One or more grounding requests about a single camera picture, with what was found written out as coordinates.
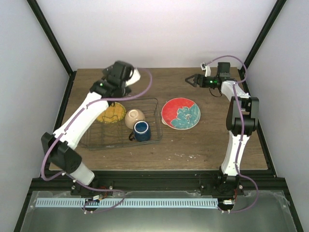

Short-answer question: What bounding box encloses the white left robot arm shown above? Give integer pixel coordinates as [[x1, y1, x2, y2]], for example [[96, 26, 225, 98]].
[[41, 61, 140, 195]]

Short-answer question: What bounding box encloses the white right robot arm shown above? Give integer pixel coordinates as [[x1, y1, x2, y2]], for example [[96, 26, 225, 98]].
[[185, 62, 259, 176]]

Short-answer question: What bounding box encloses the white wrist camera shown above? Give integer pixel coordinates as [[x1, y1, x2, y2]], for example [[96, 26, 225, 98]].
[[200, 63, 211, 77], [126, 68, 140, 87]]

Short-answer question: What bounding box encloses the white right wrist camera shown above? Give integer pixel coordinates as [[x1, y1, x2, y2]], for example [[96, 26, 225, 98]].
[[200, 63, 211, 77]]

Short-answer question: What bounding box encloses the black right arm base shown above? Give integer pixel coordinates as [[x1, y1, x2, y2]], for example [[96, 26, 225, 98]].
[[199, 174, 239, 196]]

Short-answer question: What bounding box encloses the black aluminium frame rail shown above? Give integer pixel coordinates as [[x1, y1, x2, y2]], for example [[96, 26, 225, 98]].
[[31, 170, 287, 193]]

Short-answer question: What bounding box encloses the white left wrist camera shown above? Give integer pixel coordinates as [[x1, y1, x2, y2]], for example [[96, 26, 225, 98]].
[[126, 68, 140, 87]]

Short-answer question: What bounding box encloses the light blue slotted cable duct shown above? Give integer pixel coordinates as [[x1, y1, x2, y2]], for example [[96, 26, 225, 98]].
[[35, 198, 218, 209]]

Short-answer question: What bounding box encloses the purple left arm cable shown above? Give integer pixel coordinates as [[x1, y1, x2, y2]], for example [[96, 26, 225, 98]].
[[41, 67, 153, 215]]

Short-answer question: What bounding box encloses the beige ceramic bowl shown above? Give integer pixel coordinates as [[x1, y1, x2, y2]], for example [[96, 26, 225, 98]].
[[125, 109, 145, 130]]

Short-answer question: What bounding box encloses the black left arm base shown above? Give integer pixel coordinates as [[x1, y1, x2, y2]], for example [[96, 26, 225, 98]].
[[70, 181, 112, 197]]

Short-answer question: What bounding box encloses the black wire dish rack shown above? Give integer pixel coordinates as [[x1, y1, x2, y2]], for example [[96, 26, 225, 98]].
[[80, 98, 162, 149]]

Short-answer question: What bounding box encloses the dark blue ceramic mug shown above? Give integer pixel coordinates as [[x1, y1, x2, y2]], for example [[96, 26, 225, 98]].
[[128, 121, 151, 142]]

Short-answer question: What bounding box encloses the yellow woven pattern plate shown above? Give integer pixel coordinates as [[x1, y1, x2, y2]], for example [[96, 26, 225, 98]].
[[96, 102, 126, 124]]

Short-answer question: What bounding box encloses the red and teal plate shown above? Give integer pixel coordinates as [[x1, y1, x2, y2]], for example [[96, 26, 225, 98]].
[[161, 97, 201, 130]]

